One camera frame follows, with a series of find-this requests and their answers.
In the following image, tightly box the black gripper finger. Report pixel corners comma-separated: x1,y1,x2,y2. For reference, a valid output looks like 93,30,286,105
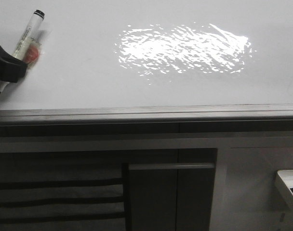
0,46,27,83

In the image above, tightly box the red block taped to marker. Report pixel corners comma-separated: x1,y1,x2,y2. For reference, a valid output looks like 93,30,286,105
23,40,41,68

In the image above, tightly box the white black whiteboard marker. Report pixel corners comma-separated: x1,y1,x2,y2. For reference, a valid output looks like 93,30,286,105
0,10,45,94

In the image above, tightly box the grey black striped cloth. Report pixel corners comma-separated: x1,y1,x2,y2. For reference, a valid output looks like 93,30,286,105
0,154,126,231

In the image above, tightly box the dark grey cabinet panel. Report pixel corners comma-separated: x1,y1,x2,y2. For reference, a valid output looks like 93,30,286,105
122,148,217,231

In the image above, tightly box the white plastic marker tray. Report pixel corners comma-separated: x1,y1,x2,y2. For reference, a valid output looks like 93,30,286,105
275,170,293,211

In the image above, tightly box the white whiteboard with aluminium frame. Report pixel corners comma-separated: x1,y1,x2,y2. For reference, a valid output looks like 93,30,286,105
0,0,293,126

